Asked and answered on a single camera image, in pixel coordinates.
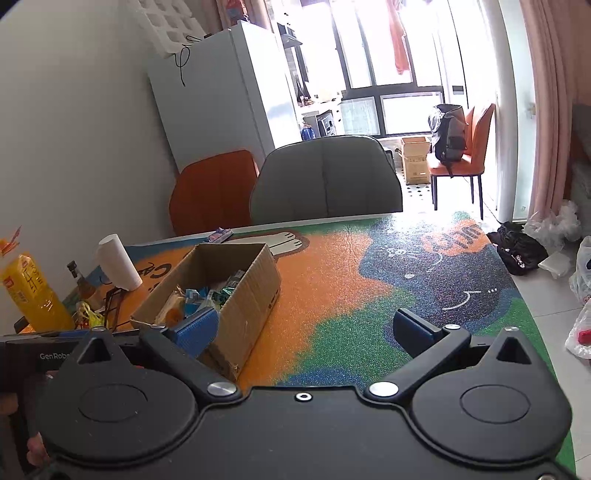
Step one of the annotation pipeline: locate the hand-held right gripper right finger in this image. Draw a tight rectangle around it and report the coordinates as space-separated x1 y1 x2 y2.
367 308 548 402

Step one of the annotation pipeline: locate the black cable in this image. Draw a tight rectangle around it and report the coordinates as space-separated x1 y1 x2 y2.
174 34 205 87

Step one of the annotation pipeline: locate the yellow plastic bottle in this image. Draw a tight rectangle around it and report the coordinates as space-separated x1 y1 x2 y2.
0 226 75 334

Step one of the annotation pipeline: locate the cluttered shelf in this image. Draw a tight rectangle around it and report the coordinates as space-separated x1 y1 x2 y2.
276 22 345 140

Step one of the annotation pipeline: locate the glass bottle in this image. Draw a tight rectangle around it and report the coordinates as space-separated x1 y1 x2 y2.
66 260 100 302

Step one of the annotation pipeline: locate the grey black backpack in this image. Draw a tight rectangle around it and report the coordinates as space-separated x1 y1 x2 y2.
427 103 467 177

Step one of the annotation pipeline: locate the small cardboard box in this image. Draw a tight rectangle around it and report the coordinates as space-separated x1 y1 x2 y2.
400 136 433 186

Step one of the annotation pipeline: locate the white refrigerator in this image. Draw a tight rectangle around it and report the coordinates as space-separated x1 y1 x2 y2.
146 20 304 175

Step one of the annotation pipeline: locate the yellow plastic bag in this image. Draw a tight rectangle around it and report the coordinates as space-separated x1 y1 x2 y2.
76 300 106 329

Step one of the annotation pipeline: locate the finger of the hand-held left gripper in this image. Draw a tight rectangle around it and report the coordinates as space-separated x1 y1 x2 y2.
0 329 92 344

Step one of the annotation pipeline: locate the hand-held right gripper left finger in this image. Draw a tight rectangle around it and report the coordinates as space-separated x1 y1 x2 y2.
60 308 241 404

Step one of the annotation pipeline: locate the black framed window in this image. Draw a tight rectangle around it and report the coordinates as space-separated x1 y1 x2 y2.
331 0 447 140

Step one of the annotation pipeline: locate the person's left hand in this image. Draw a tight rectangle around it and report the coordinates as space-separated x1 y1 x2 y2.
0 396 50 468

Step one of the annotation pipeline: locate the white foam tray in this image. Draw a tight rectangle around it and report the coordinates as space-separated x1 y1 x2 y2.
133 0 207 59

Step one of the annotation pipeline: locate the brown cardboard box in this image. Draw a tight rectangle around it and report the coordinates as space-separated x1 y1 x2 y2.
130 243 282 380

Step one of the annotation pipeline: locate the white plastic bag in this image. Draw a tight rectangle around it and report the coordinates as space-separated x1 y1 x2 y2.
564 235 591 360
523 200 583 278

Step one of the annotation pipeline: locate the pink curtain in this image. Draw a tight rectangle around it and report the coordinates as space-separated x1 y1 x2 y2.
519 0 591 223

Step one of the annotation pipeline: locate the black wire rack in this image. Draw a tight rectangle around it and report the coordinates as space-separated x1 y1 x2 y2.
104 282 129 332

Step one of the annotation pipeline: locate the orange upholstered chair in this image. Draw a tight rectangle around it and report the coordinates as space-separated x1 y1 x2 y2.
425 108 477 212
168 150 260 236
462 102 496 221

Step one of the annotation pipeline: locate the white paper towel roll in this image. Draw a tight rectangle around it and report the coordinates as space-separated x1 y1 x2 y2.
95 233 143 292

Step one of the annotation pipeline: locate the grey upholstered chair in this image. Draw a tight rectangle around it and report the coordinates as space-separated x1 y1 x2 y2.
249 135 404 226

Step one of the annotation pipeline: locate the black bag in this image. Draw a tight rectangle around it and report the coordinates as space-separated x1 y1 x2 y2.
486 221 550 277

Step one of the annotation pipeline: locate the hanging red garment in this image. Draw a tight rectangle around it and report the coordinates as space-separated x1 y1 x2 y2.
387 0 413 75

